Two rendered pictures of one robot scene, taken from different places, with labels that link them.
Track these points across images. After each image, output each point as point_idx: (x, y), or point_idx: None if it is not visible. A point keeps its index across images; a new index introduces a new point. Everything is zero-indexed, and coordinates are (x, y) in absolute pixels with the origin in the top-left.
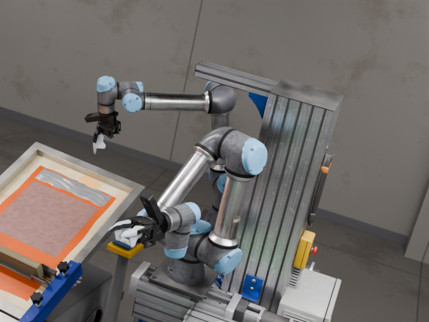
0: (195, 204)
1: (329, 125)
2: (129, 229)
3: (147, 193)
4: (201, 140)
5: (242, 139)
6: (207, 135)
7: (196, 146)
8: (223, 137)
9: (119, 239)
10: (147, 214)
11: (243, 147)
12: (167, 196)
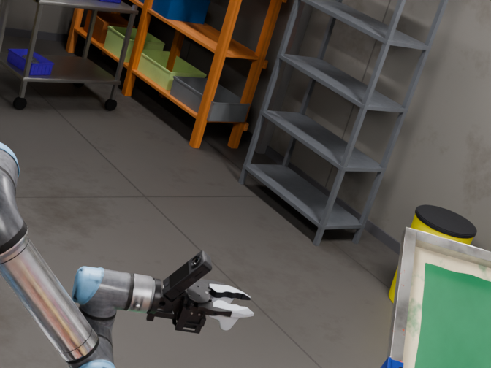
0: (85, 267)
1: None
2: (233, 292)
3: (205, 257)
4: (17, 221)
5: (4, 154)
6: (9, 205)
7: (25, 235)
8: (12, 180)
9: (223, 328)
10: (106, 357)
11: (15, 159)
12: (82, 315)
